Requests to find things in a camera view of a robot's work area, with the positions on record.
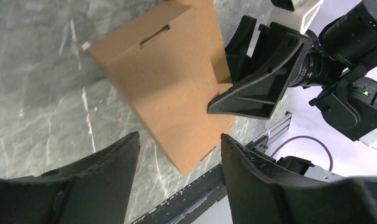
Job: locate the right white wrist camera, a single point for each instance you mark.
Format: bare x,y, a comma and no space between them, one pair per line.
294,14

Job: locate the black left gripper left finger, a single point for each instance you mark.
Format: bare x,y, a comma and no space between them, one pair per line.
92,190

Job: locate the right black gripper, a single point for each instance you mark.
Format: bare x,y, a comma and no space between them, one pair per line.
284,58

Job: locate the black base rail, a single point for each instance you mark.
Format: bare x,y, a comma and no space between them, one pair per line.
193,200

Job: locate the brown cardboard box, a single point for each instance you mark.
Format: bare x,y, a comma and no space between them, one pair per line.
168,64

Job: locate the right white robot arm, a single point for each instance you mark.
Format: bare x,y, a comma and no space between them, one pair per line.
349,104

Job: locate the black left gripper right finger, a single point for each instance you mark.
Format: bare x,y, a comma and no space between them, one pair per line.
262,192

